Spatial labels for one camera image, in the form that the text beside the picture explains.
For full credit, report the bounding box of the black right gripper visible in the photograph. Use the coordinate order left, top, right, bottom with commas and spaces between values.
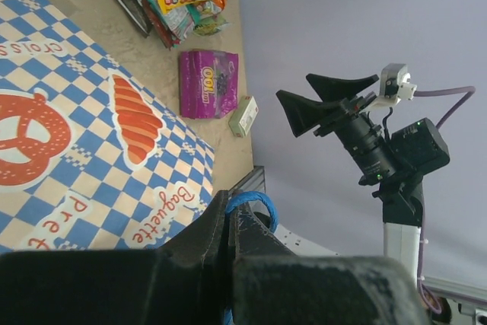
276, 74, 384, 161

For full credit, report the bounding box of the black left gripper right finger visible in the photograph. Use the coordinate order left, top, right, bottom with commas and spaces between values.
228, 192, 430, 324

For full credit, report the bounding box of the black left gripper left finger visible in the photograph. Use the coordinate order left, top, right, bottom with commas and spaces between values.
1, 190, 229, 324

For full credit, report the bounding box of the purple snack bag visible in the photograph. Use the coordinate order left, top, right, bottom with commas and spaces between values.
178, 49, 239, 119

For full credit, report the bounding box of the small green snack packet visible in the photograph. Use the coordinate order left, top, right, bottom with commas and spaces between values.
193, 15, 230, 37

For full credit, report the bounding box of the checkered paper snack bag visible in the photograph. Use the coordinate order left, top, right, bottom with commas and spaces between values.
0, 0, 281, 325

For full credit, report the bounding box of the teal snack packet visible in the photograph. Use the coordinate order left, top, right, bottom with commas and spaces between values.
128, 0, 195, 43

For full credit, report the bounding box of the red snack packet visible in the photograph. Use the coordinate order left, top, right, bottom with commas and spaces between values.
142, 0, 178, 49

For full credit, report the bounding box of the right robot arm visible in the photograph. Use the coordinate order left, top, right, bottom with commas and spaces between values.
276, 74, 450, 282

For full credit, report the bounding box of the small white green box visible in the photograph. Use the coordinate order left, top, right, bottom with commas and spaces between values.
228, 96, 259, 138

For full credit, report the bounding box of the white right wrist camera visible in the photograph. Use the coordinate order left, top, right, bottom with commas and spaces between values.
365, 63, 417, 112

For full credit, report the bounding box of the aluminium table edge rail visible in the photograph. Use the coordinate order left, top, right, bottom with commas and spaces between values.
229, 166, 266, 198

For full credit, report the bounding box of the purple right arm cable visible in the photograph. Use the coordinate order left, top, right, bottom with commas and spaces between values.
412, 85, 476, 314

